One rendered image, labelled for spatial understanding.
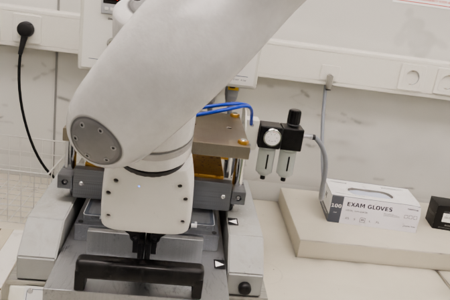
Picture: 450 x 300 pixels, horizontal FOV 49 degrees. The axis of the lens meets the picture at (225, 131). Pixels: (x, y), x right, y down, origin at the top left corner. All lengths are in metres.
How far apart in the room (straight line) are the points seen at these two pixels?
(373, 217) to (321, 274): 0.24
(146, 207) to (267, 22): 0.27
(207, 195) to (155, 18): 0.43
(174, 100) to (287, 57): 0.97
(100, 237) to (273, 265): 0.56
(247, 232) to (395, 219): 0.67
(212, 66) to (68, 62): 1.06
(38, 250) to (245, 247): 0.28
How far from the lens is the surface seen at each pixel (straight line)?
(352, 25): 1.38
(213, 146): 0.72
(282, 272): 1.12
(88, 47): 0.92
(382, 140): 1.48
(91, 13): 0.91
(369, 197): 1.30
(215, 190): 0.73
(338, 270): 1.18
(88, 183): 0.74
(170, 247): 0.66
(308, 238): 1.18
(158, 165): 0.49
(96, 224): 0.71
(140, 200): 0.54
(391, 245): 1.26
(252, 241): 0.71
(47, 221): 0.71
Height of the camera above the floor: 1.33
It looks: 17 degrees down
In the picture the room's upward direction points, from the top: 8 degrees clockwise
